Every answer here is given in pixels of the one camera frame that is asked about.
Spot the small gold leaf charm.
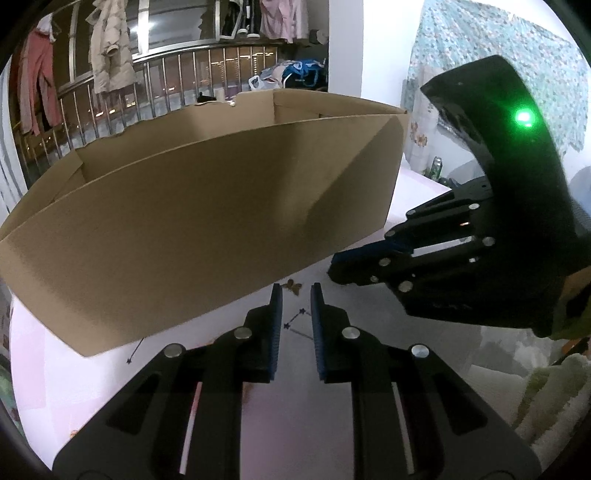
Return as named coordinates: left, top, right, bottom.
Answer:
left=281, top=278, right=303, bottom=296

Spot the green can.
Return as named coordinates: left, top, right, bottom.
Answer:
left=429, top=156, right=443, bottom=182

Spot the brown cardboard box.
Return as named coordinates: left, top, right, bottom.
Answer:
left=1, top=89, right=409, bottom=356

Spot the floral patterned curtain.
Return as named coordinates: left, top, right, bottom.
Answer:
left=402, top=1, right=590, bottom=173

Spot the metal balcony railing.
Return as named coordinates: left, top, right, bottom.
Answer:
left=9, top=39, right=287, bottom=186

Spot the beige hanging jacket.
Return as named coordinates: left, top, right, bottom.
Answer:
left=86, top=0, right=135, bottom=95

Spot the pink hanging garment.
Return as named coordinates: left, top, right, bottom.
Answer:
left=17, top=13, right=62, bottom=136

